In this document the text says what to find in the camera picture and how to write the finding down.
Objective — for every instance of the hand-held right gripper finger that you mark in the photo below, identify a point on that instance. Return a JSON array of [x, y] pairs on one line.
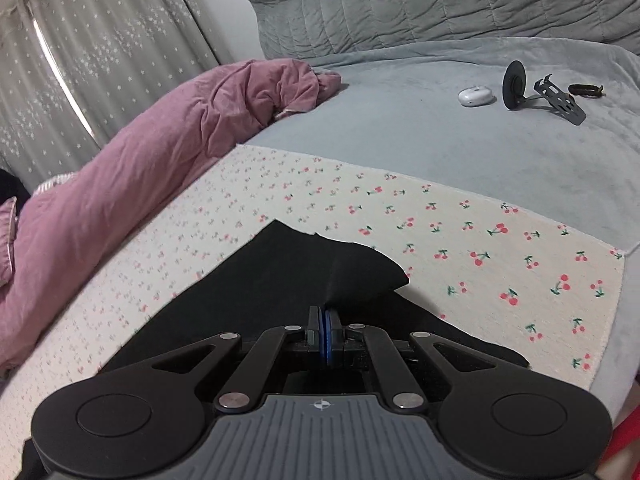
[[320, 335], [331, 335]]

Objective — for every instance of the black pants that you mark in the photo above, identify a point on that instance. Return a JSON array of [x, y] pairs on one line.
[[295, 275]]

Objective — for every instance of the cherry-print sheet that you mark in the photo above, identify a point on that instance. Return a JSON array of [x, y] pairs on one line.
[[450, 240]]

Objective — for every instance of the pink duvet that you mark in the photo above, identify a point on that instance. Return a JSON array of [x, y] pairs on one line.
[[150, 160]]

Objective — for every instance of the white earbuds case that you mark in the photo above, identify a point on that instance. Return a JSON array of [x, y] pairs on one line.
[[476, 97]]

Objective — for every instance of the black phone holder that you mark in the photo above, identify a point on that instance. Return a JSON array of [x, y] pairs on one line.
[[514, 85]]

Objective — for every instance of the red cloth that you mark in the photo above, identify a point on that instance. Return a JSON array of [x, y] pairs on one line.
[[625, 450]]

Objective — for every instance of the pink pillow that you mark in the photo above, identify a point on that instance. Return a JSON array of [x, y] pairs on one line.
[[6, 240]]

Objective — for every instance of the grey quilted pillow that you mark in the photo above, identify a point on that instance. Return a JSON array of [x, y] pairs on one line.
[[425, 0]]

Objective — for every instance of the grey star-print curtain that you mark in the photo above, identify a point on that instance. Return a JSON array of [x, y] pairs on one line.
[[100, 50]]

